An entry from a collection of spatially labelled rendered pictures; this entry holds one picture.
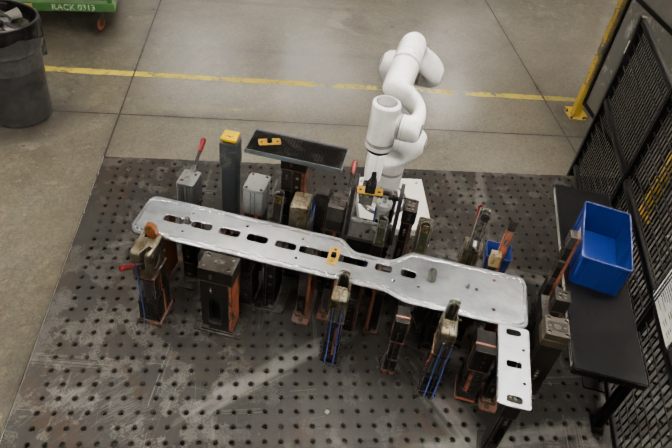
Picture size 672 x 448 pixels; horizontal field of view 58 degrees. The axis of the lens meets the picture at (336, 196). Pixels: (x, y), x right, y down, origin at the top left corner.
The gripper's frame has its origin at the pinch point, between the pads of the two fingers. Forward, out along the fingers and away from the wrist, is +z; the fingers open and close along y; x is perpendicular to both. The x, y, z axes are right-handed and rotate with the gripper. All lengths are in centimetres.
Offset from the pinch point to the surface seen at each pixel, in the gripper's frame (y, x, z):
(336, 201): -14.6, -9.9, 22.2
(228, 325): 22, -41, 54
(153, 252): 19, -66, 25
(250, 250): 8.0, -36.5, 29.9
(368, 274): 11.2, 4.3, 29.5
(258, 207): -10.2, -37.4, 26.6
